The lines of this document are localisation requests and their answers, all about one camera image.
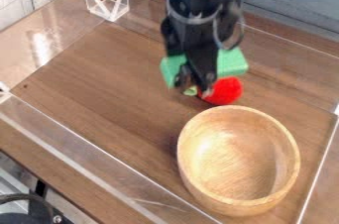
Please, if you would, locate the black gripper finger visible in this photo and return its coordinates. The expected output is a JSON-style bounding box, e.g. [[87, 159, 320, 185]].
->
[[188, 58, 217, 97], [175, 63, 192, 89]]

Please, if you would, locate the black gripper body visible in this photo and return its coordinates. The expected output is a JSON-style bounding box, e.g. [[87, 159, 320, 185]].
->
[[161, 0, 243, 64]]

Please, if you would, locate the green rectangular block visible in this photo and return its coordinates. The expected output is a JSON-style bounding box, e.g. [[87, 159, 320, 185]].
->
[[160, 48, 249, 88]]

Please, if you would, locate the brown wooden bowl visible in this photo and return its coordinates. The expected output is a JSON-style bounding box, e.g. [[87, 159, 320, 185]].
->
[[176, 105, 300, 217]]

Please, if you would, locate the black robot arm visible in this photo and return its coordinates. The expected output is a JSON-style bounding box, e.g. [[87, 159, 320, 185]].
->
[[160, 0, 248, 96]]

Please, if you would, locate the red plush strawberry toy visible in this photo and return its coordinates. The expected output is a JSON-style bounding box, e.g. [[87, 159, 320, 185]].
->
[[184, 76, 243, 105]]

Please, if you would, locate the clear acrylic corner bracket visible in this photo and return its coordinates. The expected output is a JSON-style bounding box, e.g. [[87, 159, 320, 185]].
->
[[84, 0, 129, 22]]

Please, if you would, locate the clear acrylic front wall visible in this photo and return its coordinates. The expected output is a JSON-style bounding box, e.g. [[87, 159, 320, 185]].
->
[[0, 92, 221, 224]]

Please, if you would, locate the black cable at corner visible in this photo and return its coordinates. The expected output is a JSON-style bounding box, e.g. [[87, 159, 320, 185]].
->
[[0, 192, 64, 224]]

